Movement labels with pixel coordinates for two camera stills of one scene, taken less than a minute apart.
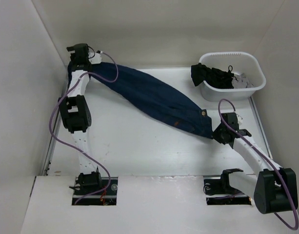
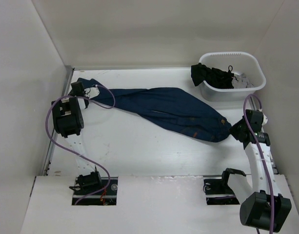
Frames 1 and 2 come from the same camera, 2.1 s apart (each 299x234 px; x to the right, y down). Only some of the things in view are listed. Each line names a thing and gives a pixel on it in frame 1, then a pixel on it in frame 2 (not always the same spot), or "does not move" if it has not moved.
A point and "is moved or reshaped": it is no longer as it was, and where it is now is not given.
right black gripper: x=215 y=135 to x=233 y=129
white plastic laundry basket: x=239 y=62 does not move
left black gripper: x=73 y=61 to x=70 y=94
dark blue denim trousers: x=153 y=92 is moved or reshaped
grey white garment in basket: x=241 y=81 does not move
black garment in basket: x=213 y=77 does not move
